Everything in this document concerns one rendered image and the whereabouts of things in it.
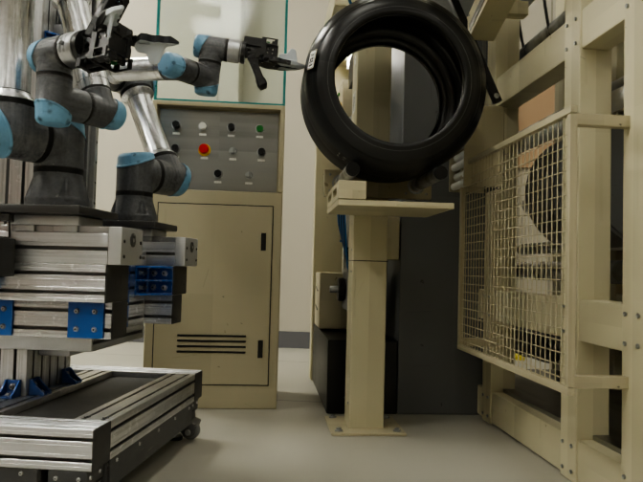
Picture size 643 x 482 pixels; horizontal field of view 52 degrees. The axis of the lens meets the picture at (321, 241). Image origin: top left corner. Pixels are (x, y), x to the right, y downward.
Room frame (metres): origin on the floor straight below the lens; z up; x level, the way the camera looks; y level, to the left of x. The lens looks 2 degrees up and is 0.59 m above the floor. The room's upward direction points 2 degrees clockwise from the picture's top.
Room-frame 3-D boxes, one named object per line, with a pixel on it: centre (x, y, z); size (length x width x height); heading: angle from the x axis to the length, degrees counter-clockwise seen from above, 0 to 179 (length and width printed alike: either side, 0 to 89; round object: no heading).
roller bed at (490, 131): (2.47, -0.58, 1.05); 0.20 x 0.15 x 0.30; 5
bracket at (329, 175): (2.39, -0.20, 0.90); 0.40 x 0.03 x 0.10; 95
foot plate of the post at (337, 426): (2.47, -0.17, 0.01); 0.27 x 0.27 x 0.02; 5
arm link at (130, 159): (2.11, 0.60, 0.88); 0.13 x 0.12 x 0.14; 145
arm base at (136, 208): (2.11, 0.61, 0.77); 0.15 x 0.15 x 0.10
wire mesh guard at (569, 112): (2.02, -0.56, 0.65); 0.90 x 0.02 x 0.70; 5
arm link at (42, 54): (1.42, 0.60, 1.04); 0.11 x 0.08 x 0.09; 59
